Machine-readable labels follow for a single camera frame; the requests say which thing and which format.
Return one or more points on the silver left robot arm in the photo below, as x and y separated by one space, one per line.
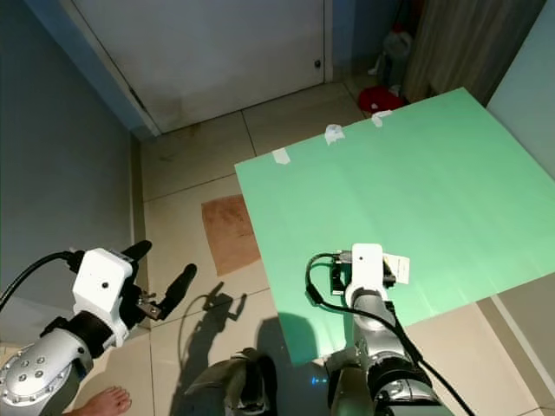
35 377

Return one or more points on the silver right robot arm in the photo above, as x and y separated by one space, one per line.
377 338

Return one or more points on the person's bare foot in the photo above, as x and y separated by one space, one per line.
104 403

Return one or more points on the green table cover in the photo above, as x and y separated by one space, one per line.
416 191

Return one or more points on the grey robot left leg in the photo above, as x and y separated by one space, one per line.
234 386

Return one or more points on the grey robot leg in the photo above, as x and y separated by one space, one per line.
342 394
234 386

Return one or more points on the grey robot right leg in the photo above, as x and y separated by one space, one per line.
342 394

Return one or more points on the white tape piece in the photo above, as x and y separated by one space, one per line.
281 156
381 118
334 133

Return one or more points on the red object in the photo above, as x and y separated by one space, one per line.
380 98

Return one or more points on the white door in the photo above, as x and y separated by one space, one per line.
217 52

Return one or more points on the white plastic jug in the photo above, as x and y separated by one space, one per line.
397 52

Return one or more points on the brown curtain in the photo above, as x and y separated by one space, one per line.
460 43

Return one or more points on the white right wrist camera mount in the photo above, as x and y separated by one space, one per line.
368 264

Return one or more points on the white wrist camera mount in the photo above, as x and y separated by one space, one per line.
102 282
368 264

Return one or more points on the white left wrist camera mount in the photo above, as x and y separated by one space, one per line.
102 282

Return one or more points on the grey-blue door frame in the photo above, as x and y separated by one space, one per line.
91 61

